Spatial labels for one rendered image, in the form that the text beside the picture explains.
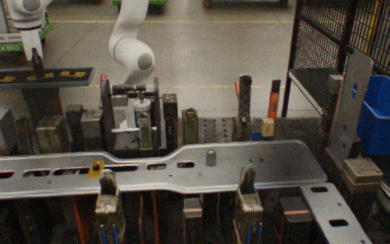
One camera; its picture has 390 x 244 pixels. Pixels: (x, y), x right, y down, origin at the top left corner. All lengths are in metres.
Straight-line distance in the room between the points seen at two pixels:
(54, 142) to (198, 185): 0.49
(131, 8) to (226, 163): 0.68
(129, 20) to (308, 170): 0.84
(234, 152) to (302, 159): 0.21
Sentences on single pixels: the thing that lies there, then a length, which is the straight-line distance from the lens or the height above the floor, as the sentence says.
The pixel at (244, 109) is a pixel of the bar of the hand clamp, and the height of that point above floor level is 1.10.
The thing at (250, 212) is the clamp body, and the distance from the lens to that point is 0.87.
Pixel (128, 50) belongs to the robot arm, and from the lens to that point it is 1.36.
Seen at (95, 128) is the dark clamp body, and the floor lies 1.05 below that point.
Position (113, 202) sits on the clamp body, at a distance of 0.90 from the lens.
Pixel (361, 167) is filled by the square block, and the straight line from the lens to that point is 1.05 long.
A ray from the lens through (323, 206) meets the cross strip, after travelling 0.99.
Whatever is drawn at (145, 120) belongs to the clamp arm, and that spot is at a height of 1.09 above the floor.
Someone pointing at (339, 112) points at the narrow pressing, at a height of 1.14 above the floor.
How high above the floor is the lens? 1.65
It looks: 29 degrees down
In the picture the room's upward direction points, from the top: straight up
